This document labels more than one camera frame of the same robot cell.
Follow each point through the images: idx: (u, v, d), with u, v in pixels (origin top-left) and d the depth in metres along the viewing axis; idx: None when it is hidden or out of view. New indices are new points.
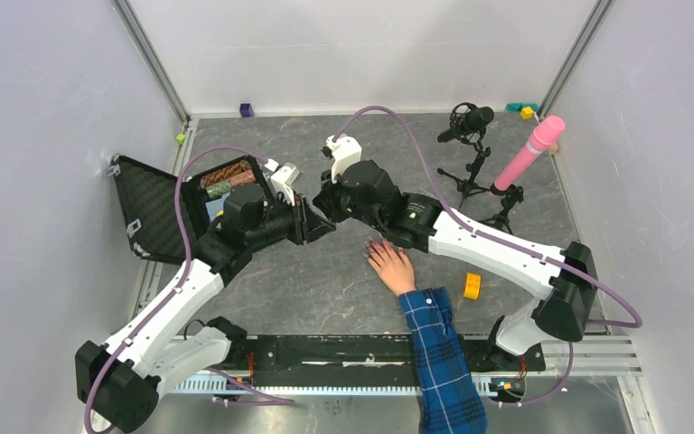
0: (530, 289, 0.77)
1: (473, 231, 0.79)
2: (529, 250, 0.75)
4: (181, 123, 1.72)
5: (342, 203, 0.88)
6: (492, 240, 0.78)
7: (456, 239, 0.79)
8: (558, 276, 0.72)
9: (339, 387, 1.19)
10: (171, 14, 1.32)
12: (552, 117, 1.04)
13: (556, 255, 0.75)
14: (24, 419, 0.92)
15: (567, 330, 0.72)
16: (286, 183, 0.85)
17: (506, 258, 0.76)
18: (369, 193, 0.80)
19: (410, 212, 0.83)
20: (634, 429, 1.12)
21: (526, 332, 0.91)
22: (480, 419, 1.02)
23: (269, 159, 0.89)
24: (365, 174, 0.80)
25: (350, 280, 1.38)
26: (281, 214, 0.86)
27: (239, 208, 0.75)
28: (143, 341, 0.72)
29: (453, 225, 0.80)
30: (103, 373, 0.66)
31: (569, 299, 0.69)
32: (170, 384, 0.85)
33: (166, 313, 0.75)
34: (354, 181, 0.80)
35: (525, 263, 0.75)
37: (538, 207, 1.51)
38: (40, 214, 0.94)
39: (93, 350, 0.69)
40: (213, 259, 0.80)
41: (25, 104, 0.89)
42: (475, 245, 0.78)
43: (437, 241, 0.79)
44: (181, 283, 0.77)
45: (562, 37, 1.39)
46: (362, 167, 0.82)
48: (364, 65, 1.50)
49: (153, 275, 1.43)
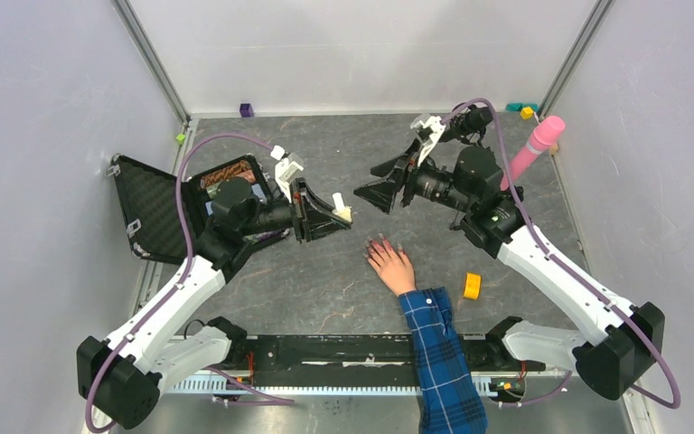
0: (584, 331, 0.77)
1: (547, 254, 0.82)
2: (601, 295, 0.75)
4: (181, 123, 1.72)
5: (425, 186, 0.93)
6: (566, 272, 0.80)
7: (529, 256, 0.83)
8: (617, 326, 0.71)
9: (340, 387, 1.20)
10: (171, 14, 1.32)
12: (552, 117, 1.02)
13: (623, 307, 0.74)
14: (25, 418, 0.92)
15: (604, 381, 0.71)
16: (283, 179, 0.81)
17: (572, 293, 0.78)
18: (475, 184, 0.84)
19: (493, 215, 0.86)
20: (634, 429, 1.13)
21: (548, 352, 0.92)
22: (480, 419, 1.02)
23: (275, 147, 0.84)
24: (483, 166, 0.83)
25: (350, 280, 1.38)
26: (279, 204, 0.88)
27: (226, 211, 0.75)
28: (145, 336, 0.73)
29: (529, 241, 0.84)
30: (104, 369, 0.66)
31: (622, 352, 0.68)
32: (170, 382, 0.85)
33: (168, 310, 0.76)
34: (470, 168, 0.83)
35: (587, 303, 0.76)
37: (539, 207, 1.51)
38: (40, 213, 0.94)
39: (95, 345, 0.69)
40: (215, 256, 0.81)
41: (25, 104, 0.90)
42: (546, 268, 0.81)
43: (510, 250, 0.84)
44: (182, 279, 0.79)
45: (562, 37, 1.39)
46: (486, 158, 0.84)
48: (364, 65, 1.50)
49: (153, 275, 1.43)
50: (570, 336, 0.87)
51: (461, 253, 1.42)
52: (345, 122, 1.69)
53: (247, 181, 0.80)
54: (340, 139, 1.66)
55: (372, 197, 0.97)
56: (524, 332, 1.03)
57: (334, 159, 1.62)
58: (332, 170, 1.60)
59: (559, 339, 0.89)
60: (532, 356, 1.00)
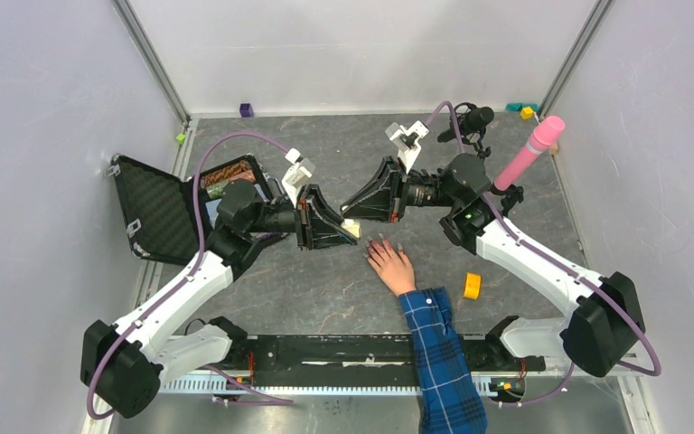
0: (560, 306, 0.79)
1: (517, 240, 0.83)
2: (569, 268, 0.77)
4: (181, 123, 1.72)
5: (416, 196, 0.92)
6: (535, 254, 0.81)
7: (501, 244, 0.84)
8: (587, 297, 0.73)
9: (340, 387, 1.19)
10: (170, 14, 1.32)
12: (552, 117, 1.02)
13: (593, 278, 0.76)
14: (25, 418, 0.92)
15: (585, 353, 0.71)
16: (290, 183, 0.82)
17: (543, 271, 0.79)
18: (464, 191, 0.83)
19: (468, 212, 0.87)
20: (633, 429, 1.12)
21: (541, 342, 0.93)
22: (479, 419, 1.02)
23: (290, 150, 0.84)
24: (474, 174, 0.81)
25: (350, 280, 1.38)
26: (287, 207, 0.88)
27: (231, 214, 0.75)
28: (152, 325, 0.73)
29: (501, 231, 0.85)
30: (110, 353, 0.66)
31: (594, 319, 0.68)
32: (170, 376, 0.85)
33: (176, 301, 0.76)
34: (462, 177, 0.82)
35: (558, 278, 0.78)
37: (539, 207, 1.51)
38: (41, 213, 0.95)
39: (102, 330, 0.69)
40: (224, 252, 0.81)
41: (26, 104, 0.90)
42: (517, 254, 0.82)
43: (483, 241, 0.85)
44: (193, 271, 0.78)
45: (561, 37, 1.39)
46: (478, 166, 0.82)
48: (363, 65, 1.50)
49: (153, 275, 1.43)
50: (558, 324, 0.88)
51: (461, 253, 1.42)
52: (345, 122, 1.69)
53: (251, 185, 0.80)
54: (340, 139, 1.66)
55: (369, 213, 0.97)
56: (519, 326, 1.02)
57: (334, 159, 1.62)
58: (332, 170, 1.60)
59: (550, 327, 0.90)
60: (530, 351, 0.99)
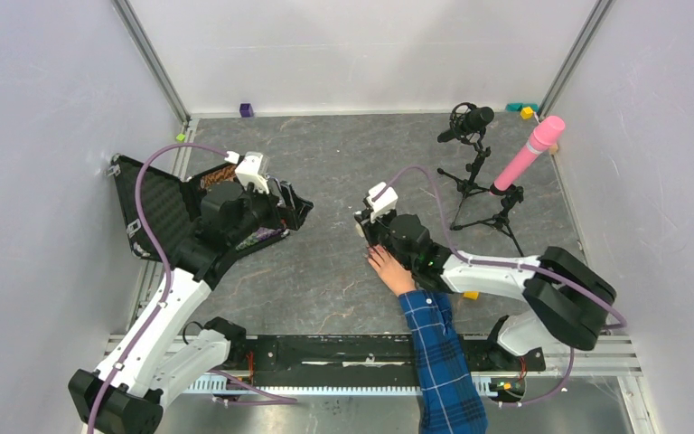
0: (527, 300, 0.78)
1: (468, 261, 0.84)
2: (510, 261, 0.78)
4: (181, 123, 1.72)
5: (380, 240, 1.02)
6: (485, 265, 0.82)
7: (457, 270, 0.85)
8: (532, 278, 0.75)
9: (340, 387, 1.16)
10: (169, 14, 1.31)
12: (552, 117, 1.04)
13: (530, 261, 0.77)
14: (25, 419, 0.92)
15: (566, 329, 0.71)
16: (260, 174, 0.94)
17: (494, 276, 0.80)
18: (409, 244, 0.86)
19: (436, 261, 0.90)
20: (634, 429, 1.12)
21: (533, 335, 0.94)
22: (479, 419, 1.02)
23: (230, 155, 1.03)
24: (411, 227, 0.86)
25: (350, 280, 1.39)
26: (259, 202, 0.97)
27: (217, 207, 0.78)
28: (135, 363, 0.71)
29: (456, 259, 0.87)
30: (99, 399, 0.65)
31: (541, 295, 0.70)
32: (172, 396, 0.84)
33: (154, 331, 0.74)
34: (400, 231, 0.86)
35: (507, 275, 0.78)
37: (539, 207, 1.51)
38: (40, 212, 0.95)
39: (85, 378, 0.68)
40: (197, 265, 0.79)
41: (27, 104, 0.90)
42: (473, 274, 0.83)
43: (450, 278, 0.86)
44: (164, 297, 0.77)
45: (561, 38, 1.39)
46: (408, 220, 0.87)
48: (363, 65, 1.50)
49: (153, 275, 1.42)
50: None
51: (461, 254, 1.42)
52: (345, 122, 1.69)
53: (234, 184, 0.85)
54: (341, 139, 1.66)
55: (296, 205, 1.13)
56: (511, 325, 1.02)
57: (333, 159, 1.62)
58: (331, 170, 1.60)
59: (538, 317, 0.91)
60: (524, 344, 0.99)
